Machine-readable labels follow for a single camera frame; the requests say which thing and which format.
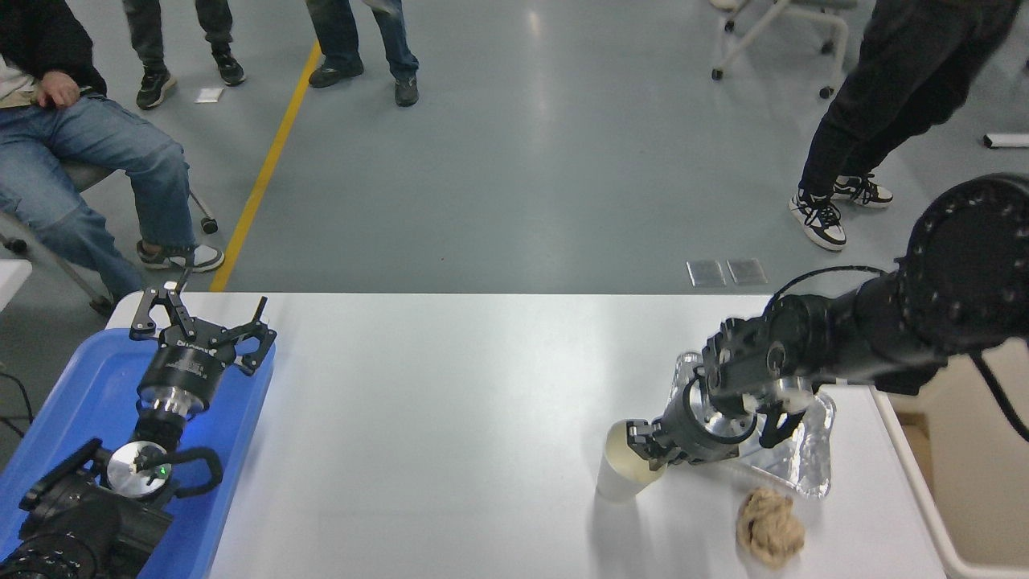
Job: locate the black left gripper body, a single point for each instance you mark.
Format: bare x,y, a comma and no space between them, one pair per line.
186,366

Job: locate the blue plastic tray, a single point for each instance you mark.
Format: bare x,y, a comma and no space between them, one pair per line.
80,386

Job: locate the small white table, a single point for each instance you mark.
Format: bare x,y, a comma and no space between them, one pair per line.
12,281

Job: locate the grey chair with casters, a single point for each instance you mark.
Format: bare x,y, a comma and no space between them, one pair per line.
80,173

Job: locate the person's hand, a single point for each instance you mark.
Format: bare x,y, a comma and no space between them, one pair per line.
60,90

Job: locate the crumpled tan paper ball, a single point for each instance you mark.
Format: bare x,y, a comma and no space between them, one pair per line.
770,531

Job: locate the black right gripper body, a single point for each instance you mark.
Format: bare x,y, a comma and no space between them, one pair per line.
695,438

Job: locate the white paper slip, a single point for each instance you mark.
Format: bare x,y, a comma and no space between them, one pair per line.
209,95

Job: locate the white paper cup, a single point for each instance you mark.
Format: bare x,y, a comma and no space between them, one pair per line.
615,482

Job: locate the large pale bin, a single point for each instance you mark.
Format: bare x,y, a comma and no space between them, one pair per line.
965,498

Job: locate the clear floor plate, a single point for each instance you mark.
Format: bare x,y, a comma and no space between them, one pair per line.
747,271
706,273

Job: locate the silver foil tray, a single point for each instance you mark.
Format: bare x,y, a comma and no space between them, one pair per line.
804,466

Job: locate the white bar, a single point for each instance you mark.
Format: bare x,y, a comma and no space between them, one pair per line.
1006,139

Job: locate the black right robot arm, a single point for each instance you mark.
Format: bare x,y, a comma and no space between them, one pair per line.
965,273

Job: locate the white chair with casters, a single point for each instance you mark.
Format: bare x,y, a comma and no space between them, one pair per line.
760,32

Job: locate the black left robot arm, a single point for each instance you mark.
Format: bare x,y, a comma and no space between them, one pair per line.
72,523

